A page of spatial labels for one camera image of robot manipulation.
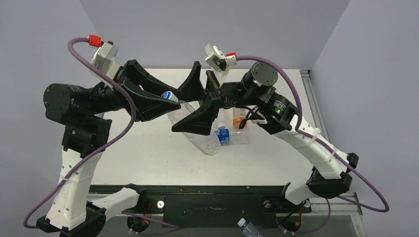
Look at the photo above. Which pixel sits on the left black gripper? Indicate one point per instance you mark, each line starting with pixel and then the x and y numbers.
pixel 146 106

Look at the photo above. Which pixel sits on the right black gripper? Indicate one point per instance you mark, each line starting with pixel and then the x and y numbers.
pixel 213 93

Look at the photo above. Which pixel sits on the clear bottle blue-white cap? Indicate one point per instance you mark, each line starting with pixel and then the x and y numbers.
pixel 207 144

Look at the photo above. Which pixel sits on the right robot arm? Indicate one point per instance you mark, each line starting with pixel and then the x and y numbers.
pixel 275 107

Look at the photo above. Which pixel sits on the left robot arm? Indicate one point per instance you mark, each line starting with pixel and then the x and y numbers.
pixel 85 139

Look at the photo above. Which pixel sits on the large clear empty bottle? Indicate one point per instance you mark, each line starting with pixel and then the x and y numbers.
pixel 221 122

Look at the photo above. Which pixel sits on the orange drink bottle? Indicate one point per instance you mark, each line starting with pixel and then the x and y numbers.
pixel 239 115

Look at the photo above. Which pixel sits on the clear bottle blue label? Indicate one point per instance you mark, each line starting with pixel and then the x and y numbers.
pixel 229 137

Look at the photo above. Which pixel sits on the water bottle under table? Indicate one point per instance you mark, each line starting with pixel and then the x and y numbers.
pixel 248 229

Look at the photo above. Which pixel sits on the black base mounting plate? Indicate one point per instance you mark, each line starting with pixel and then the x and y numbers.
pixel 215 206

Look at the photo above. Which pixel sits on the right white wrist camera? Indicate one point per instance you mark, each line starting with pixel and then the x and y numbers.
pixel 219 62

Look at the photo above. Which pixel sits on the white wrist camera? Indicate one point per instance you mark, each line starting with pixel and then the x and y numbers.
pixel 104 57
pixel 219 62

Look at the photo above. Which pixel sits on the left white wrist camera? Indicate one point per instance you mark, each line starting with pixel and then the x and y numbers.
pixel 104 57

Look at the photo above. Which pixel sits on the aluminium frame rail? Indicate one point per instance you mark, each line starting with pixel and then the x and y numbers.
pixel 312 101

